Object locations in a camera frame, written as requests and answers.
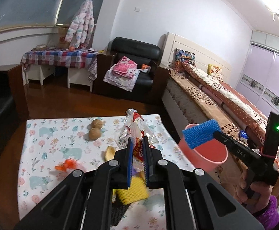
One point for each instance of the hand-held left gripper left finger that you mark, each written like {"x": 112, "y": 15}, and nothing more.
{"x": 129, "y": 163}

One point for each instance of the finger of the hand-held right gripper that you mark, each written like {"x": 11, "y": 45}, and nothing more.
{"x": 222, "y": 137}

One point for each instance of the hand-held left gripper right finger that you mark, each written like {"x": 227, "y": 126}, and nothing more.
{"x": 146, "y": 163}

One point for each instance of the blue foam net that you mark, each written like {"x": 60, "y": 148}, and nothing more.
{"x": 199, "y": 134}

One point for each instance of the pink plastic bucket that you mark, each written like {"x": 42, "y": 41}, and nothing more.
{"x": 209, "y": 159}

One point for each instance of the clear snack bag red label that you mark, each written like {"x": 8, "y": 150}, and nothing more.
{"x": 135, "y": 129}

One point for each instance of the black foam net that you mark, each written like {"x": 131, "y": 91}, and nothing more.
{"x": 119, "y": 214}

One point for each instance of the person's right hand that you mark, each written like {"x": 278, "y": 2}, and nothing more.
{"x": 259, "y": 197}

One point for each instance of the blue and white box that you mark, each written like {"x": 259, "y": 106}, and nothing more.
{"x": 243, "y": 135}

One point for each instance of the yellow foam net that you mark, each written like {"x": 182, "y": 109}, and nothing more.
{"x": 132, "y": 191}

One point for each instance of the bed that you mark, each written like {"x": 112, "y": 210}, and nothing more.
{"x": 201, "y": 100}

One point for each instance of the rolled floral quilt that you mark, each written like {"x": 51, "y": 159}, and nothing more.
{"x": 221, "y": 88}

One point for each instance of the yellow floral pillow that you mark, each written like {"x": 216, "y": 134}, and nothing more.
{"x": 215, "y": 71}

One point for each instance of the floral bear print tablecloth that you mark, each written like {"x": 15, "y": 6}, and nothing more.
{"x": 53, "y": 148}

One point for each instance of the white folded cloth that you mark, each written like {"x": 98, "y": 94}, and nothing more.
{"x": 122, "y": 83}

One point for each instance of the lilac sliding door wardrobe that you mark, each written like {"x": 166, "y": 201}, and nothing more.
{"x": 266, "y": 71}

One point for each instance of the colourful printed pillow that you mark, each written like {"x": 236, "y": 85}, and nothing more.
{"x": 185, "y": 58}

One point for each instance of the cream headboard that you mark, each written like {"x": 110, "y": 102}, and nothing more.
{"x": 201, "y": 50}

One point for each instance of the small orange box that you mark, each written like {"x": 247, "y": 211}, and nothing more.
{"x": 146, "y": 68}

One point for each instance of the pink folded blanket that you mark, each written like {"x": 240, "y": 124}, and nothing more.
{"x": 125, "y": 67}

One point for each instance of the white desk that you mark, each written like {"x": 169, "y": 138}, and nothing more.
{"x": 78, "y": 76}

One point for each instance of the black leather armchair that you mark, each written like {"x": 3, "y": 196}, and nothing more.
{"x": 134, "y": 48}

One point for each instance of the plaid tablecloth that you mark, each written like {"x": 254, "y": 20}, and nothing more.
{"x": 60, "y": 57}

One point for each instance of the ceiling fan light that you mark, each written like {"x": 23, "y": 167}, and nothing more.
{"x": 277, "y": 14}

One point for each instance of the wooden side table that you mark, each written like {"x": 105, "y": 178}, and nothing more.
{"x": 17, "y": 83}

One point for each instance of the pink patterned hanging jacket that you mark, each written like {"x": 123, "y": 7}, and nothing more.
{"x": 80, "y": 26}

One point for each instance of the window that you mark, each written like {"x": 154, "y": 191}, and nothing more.
{"x": 34, "y": 2}

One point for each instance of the white wall socket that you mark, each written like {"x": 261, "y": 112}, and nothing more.
{"x": 137, "y": 9}

